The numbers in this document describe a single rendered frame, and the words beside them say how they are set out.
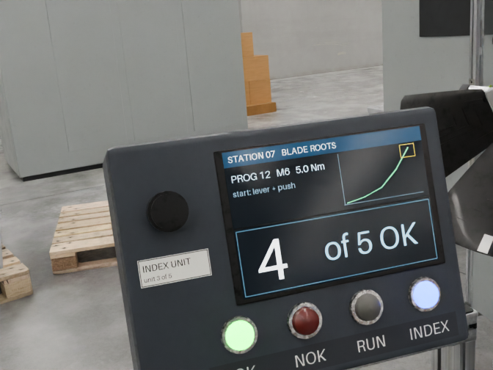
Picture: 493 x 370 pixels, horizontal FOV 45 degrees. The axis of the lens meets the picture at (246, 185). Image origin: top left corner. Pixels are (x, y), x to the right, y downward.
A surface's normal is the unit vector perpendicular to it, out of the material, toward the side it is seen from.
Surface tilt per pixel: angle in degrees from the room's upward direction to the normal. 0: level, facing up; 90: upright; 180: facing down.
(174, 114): 90
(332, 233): 75
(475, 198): 52
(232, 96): 90
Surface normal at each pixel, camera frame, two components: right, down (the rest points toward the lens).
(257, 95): 0.48, 0.19
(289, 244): 0.25, -0.04
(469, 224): -0.47, -0.42
